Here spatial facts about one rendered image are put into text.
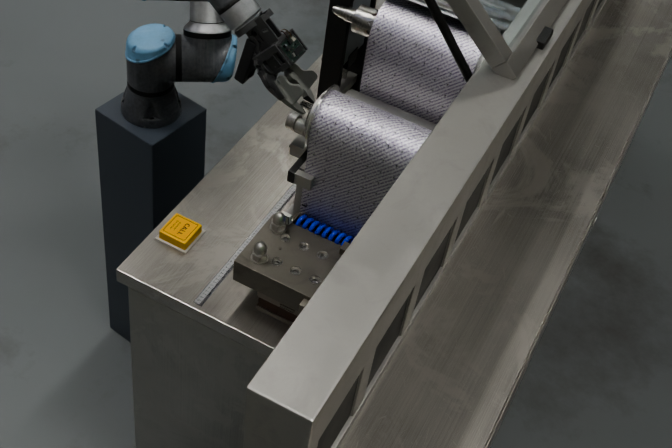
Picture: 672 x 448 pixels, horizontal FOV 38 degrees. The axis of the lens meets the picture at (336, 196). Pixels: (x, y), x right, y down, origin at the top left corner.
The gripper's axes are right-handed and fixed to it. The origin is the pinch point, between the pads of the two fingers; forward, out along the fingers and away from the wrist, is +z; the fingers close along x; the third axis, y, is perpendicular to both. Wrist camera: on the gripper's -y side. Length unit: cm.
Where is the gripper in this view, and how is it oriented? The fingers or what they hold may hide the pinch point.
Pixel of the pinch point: (303, 104)
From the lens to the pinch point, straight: 200.2
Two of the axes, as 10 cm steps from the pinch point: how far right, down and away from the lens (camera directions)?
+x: 4.6, -5.8, 6.7
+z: 6.0, 7.6, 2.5
